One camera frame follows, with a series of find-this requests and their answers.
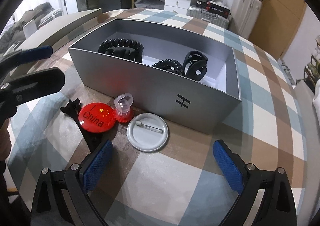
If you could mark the left hand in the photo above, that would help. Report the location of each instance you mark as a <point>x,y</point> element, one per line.
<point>5,143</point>

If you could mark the grey cardboard box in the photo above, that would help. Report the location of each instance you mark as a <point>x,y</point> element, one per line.
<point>199,105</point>

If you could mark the plaid bed sheet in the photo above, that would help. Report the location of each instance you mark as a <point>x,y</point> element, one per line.
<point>181,184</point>

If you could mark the white upright suitcase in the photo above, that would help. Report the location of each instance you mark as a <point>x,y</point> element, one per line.
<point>244,15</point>

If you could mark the red China pin badge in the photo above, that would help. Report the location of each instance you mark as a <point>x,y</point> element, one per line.
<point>97,117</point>

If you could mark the black red box on suitcase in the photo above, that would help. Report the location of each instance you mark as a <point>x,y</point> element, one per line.
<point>213,7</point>

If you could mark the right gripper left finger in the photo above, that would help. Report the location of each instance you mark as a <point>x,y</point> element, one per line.
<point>84,178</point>

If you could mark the silver suitcase lying flat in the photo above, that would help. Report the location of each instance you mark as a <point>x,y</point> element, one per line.
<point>206,16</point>

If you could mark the grey bed frame edge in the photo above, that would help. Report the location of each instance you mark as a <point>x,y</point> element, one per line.
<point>62,30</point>

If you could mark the shoe rack with shoes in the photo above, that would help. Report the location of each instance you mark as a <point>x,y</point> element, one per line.
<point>311,70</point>

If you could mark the white pin badge back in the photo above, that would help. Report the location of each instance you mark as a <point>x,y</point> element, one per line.
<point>147,132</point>

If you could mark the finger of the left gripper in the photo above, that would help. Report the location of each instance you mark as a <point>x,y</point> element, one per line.
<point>28,88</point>
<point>12,61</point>

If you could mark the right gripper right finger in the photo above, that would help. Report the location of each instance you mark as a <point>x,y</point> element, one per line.
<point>235,172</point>

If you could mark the wooden door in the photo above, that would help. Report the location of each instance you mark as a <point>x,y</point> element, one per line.
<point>277,25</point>

